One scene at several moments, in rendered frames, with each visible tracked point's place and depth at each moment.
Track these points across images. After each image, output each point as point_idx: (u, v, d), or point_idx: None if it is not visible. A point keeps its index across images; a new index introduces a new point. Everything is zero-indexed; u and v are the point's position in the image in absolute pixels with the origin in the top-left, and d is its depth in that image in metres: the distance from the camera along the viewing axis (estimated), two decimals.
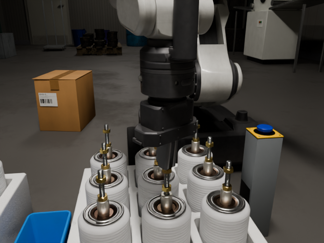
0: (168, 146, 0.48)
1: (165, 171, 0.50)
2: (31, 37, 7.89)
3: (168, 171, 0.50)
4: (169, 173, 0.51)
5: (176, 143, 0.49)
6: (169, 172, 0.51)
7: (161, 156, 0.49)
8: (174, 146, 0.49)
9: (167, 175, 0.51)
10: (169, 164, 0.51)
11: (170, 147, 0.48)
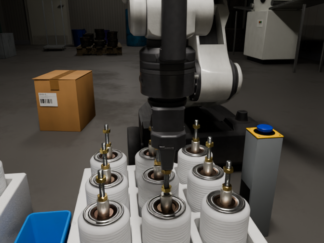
0: None
1: (163, 171, 0.51)
2: (31, 37, 7.89)
3: (167, 172, 0.50)
4: (168, 174, 0.51)
5: None
6: (168, 173, 0.50)
7: None
8: None
9: (166, 176, 0.51)
10: None
11: None
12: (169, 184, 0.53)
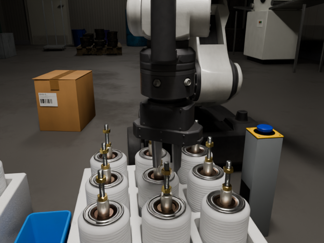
0: None
1: (163, 172, 0.51)
2: (31, 37, 7.89)
3: (167, 173, 0.50)
4: (168, 175, 0.51)
5: None
6: (168, 174, 0.51)
7: (179, 157, 0.49)
8: None
9: (166, 177, 0.51)
10: (168, 166, 0.51)
11: None
12: (169, 185, 0.53)
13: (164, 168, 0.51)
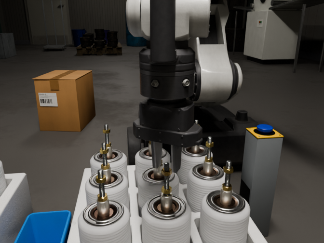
0: None
1: (171, 171, 0.51)
2: (31, 37, 7.89)
3: (170, 170, 0.52)
4: (169, 171, 0.52)
5: None
6: (170, 171, 0.52)
7: (179, 158, 0.49)
8: None
9: (168, 176, 0.52)
10: (166, 165, 0.51)
11: None
12: (162, 186, 0.53)
13: (168, 170, 0.51)
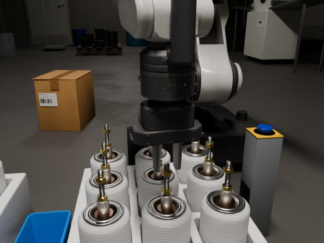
0: (157, 149, 0.47)
1: None
2: (31, 37, 7.89)
3: (163, 170, 0.52)
4: (162, 173, 0.52)
5: (180, 146, 0.48)
6: (162, 172, 0.52)
7: (154, 157, 0.50)
8: (177, 149, 0.49)
9: None
10: (164, 167, 0.51)
11: (160, 151, 0.48)
12: (167, 190, 0.52)
13: (168, 168, 0.51)
